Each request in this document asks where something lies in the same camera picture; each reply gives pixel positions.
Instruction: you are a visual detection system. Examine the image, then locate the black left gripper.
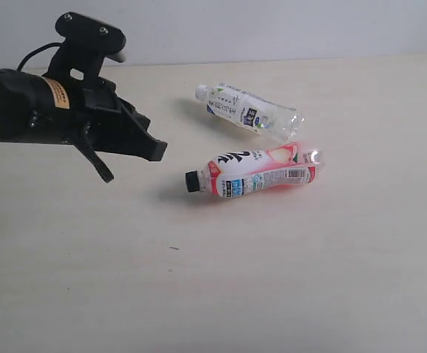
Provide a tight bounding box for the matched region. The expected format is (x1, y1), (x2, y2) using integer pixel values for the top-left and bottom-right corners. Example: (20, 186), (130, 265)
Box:
(0, 68), (167, 183)

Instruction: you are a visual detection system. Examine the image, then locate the clear bottle white blue label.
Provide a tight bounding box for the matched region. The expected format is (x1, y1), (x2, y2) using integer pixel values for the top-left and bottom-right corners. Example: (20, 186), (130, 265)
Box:
(195, 83), (304, 144)

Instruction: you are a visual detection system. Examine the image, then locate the pink bottle black cap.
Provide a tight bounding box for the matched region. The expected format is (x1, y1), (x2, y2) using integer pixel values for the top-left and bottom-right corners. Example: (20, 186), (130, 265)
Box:
(185, 142), (324, 199)

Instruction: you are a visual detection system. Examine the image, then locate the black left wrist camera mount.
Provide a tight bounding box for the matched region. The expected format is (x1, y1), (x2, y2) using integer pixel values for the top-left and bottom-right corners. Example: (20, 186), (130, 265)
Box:
(46, 12), (127, 85)

